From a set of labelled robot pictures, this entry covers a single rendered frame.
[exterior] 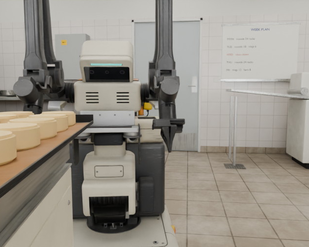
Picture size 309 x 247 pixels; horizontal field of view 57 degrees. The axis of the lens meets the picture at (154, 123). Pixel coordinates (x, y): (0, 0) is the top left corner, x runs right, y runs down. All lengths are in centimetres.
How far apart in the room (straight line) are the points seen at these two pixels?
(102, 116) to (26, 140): 92
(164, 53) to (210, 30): 370
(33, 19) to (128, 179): 71
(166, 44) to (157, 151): 67
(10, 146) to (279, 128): 466
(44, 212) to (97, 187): 89
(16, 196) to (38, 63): 75
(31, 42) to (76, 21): 401
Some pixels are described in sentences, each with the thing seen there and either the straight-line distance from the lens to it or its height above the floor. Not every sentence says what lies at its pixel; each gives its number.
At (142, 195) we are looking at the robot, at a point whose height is 47.
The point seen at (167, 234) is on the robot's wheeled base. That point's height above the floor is 28.
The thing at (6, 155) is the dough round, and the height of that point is 91.
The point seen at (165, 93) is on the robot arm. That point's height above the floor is 95.
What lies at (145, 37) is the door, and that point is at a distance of 471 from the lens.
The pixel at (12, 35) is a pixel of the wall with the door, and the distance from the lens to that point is 548.
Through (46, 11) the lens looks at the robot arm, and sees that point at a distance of 113.
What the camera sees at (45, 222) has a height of 81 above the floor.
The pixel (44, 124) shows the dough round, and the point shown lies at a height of 92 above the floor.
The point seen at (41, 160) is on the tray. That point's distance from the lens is 22.
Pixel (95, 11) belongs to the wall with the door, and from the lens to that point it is 495.
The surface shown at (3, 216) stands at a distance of 27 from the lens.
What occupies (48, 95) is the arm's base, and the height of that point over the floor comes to 94.
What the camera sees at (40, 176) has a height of 86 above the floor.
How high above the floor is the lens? 95
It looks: 6 degrees down
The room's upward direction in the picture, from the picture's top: straight up
